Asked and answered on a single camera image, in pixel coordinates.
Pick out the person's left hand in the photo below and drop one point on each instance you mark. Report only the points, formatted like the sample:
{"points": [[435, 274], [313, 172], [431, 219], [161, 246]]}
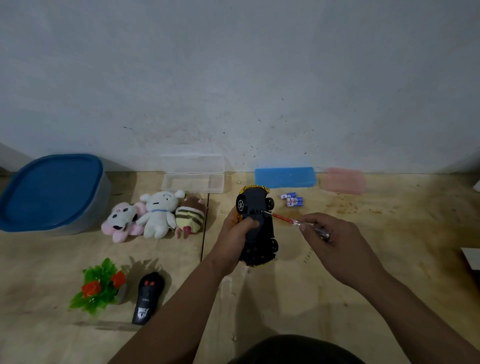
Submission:
{"points": [[227, 247]]}

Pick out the person's right hand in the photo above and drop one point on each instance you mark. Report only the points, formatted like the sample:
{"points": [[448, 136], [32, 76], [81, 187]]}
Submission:
{"points": [[345, 251]]}

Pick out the person's right thumb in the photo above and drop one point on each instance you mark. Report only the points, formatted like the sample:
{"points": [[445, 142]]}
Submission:
{"points": [[307, 232]]}

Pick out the person's left thumb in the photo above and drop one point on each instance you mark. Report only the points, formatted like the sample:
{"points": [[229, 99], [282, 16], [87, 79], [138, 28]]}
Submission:
{"points": [[250, 225]]}

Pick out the black and yellow toy car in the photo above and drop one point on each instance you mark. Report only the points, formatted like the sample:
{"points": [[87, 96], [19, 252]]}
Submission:
{"points": [[259, 240]]}

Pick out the person's left forearm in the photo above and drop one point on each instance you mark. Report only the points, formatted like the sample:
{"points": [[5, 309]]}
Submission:
{"points": [[176, 315]]}

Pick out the person's right forearm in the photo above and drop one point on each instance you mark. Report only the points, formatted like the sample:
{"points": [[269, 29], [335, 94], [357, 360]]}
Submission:
{"points": [[420, 318]]}

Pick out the blue and white battery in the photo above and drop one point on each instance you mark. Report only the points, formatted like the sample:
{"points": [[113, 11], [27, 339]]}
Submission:
{"points": [[295, 204], [295, 200], [288, 195]]}

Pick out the blue plastic case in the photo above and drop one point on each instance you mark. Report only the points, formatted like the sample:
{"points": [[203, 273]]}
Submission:
{"points": [[285, 177]]}

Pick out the brown striped plush toy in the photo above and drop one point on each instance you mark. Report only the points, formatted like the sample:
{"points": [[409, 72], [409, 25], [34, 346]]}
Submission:
{"points": [[190, 217]]}

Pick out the pink plastic case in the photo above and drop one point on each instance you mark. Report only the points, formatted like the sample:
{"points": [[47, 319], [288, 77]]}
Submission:
{"points": [[345, 180]]}

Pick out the clear plastic case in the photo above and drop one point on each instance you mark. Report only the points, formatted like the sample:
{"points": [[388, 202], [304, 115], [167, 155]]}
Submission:
{"points": [[193, 174]]}

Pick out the white plush toy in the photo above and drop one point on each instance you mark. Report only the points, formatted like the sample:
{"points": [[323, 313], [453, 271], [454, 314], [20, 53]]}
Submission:
{"points": [[159, 213]]}

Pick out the person's dark clothed knee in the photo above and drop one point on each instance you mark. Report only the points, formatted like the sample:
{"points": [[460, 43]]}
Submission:
{"points": [[296, 350]]}

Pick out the black remote control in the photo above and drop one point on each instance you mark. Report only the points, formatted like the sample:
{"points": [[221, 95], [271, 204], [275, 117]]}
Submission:
{"points": [[147, 298]]}

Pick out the pink plush toy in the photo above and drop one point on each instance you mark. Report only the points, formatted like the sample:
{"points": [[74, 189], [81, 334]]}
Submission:
{"points": [[122, 221]]}

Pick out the artificial plant with red flowers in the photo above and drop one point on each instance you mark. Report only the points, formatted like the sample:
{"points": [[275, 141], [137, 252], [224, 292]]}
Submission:
{"points": [[99, 287]]}

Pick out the white paper sheet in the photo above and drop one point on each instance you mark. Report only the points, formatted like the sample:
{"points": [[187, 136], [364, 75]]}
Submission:
{"points": [[471, 258]]}

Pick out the small white object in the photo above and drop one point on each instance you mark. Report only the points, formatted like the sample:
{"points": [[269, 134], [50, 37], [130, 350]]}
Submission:
{"points": [[476, 186]]}

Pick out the blue lidded grey container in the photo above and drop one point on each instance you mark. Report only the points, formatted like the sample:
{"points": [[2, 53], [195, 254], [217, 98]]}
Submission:
{"points": [[52, 191]]}

